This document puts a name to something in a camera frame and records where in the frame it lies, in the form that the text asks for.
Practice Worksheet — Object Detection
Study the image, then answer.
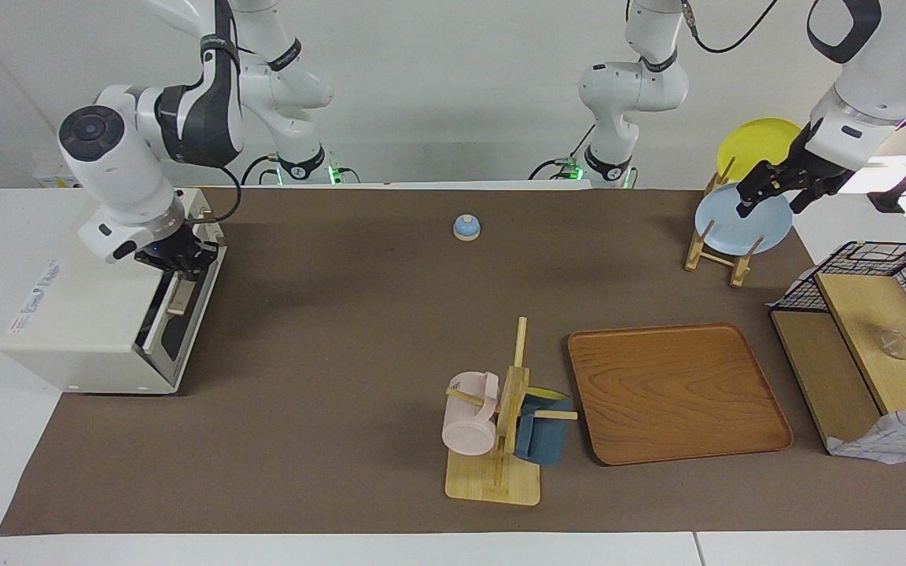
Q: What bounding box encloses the glass oven door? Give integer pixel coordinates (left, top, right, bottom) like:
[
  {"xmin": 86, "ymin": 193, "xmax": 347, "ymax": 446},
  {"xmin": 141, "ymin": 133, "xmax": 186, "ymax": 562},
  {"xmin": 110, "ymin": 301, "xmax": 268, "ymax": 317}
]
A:
[{"xmin": 138, "ymin": 244, "xmax": 227, "ymax": 388}]

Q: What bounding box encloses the white toaster oven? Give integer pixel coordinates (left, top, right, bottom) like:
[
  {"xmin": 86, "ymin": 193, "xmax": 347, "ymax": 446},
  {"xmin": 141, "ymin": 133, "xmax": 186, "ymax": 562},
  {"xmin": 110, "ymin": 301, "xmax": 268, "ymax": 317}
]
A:
[{"xmin": 0, "ymin": 187, "xmax": 227, "ymax": 395}]

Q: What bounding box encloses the light blue plate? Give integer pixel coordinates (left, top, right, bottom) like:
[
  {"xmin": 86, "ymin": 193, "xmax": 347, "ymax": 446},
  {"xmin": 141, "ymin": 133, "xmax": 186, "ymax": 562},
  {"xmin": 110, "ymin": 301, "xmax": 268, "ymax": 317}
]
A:
[{"xmin": 694, "ymin": 182, "xmax": 794, "ymax": 256}]

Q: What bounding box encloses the yellow plate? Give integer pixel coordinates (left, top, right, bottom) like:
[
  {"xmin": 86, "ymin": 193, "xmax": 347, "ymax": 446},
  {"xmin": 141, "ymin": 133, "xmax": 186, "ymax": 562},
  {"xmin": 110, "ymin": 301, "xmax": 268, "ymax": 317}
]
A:
[{"xmin": 716, "ymin": 118, "xmax": 804, "ymax": 186}]

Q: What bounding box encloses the wooden plate rack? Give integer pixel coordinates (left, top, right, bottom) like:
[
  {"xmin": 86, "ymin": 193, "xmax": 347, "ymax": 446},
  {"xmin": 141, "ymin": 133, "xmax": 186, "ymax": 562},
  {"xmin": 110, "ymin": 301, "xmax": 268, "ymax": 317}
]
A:
[{"xmin": 684, "ymin": 157, "xmax": 765, "ymax": 289}]

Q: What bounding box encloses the wooden shelf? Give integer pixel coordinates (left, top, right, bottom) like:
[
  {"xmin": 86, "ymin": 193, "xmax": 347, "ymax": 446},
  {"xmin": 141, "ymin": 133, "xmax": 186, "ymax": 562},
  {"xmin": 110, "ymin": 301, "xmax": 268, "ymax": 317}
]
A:
[{"xmin": 769, "ymin": 271, "xmax": 906, "ymax": 455}]

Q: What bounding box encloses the brown table mat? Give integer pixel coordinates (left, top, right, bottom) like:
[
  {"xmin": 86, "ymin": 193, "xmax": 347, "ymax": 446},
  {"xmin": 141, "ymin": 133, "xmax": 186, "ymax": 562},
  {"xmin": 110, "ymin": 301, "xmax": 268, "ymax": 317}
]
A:
[{"xmin": 0, "ymin": 187, "xmax": 906, "ymax": 537}]

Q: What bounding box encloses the brown wooden tray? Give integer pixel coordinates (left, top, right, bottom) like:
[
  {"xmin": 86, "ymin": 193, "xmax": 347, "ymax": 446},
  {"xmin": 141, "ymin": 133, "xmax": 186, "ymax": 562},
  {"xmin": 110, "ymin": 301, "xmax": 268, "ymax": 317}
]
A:
[{"xmin": 565, "ymin": 322, "xmax": 794, "ymax": 467}]

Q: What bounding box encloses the white grid-patterned cloth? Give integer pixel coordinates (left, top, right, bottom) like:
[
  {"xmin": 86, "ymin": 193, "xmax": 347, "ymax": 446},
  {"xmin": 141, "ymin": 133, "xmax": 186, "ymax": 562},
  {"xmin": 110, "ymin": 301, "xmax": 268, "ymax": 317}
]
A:
[{"xmin": 827, "ymin": 399, "xmax": 906, "ymax": 466}]

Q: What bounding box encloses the white mounting beam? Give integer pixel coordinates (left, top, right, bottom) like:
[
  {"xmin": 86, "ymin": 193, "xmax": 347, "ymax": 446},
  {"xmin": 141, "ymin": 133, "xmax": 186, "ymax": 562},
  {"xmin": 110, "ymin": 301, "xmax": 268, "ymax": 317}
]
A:
[{"xmin": 327, "ymin": 180, "xmax": 595, "ymax": 190}]

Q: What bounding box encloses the pink mug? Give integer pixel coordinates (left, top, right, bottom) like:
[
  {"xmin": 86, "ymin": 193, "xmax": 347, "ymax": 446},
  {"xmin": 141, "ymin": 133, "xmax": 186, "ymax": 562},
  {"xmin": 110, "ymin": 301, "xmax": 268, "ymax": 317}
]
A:
[{"xmin": 442, "ymin": 372, "xmax": 499, "ymax": 457}]

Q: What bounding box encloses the dark blue mug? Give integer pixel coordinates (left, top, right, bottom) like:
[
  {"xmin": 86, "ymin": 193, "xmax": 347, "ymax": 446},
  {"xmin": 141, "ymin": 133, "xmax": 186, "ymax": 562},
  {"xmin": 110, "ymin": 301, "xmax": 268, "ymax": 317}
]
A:
[{"xmin": 514, "ymin": 387, "xmax": 572, "ymax": 465}]

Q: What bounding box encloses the wooden mug tree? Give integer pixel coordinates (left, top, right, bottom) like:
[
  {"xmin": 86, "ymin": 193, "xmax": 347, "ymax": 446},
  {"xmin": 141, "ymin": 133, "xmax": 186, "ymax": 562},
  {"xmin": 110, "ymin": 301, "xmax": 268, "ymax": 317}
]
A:
[{"xmin": 445, "ymin": 317, "xmax": 580, "ymax": 506}]

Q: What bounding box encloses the black wire basket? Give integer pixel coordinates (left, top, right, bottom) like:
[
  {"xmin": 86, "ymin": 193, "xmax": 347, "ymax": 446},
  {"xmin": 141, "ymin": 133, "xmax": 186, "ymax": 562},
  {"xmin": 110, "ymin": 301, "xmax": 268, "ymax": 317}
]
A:
[{"xmin": 772, "ymin": 241, "xmax": 906, "ymax": 370}]

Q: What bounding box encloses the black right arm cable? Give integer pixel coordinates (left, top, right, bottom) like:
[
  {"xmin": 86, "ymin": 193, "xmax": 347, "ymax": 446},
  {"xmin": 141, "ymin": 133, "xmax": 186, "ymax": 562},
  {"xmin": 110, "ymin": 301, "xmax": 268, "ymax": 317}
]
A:
[{"xmin": 186, "ymin": 161, "xmax": 244, "ymax": 229}]

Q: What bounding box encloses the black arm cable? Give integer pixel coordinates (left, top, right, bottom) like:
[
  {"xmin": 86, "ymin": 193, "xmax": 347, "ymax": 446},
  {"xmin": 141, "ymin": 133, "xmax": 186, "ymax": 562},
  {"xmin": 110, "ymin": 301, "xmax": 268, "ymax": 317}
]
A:
[
  {"xmin": 186, "ymin": 161, "xmax": 244, "ymax": 229},
  {"xmin": 681, "ymin": 0, "xmax": 780, "ymax": 54}
]

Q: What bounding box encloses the black base cable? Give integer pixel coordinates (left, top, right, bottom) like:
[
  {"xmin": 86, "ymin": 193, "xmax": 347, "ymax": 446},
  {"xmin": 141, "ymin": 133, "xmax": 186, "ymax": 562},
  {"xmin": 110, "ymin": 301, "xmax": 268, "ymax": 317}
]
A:
[
  {"xmin": 528, "ymin": 124, "xmax": 597, "ymax": 182},
  {"xmin": 241, "ymin": 153, "xmax": 281, "ymax": 186}
]

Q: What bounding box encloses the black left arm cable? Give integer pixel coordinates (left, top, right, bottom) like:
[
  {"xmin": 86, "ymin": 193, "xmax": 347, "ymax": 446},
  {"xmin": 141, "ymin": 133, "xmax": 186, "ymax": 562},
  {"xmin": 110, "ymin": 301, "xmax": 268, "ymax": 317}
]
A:
[{"xmin": 681, "ymin": 0, "xmax": 780, "ymax": 54}]

